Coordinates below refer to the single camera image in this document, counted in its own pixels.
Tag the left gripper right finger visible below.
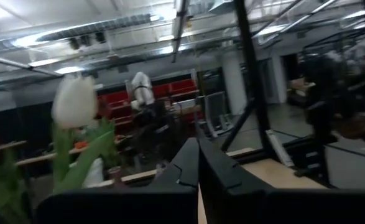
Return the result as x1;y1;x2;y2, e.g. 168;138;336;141
200;139;275;224

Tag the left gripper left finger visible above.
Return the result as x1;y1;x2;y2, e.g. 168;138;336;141
152;138;200;190

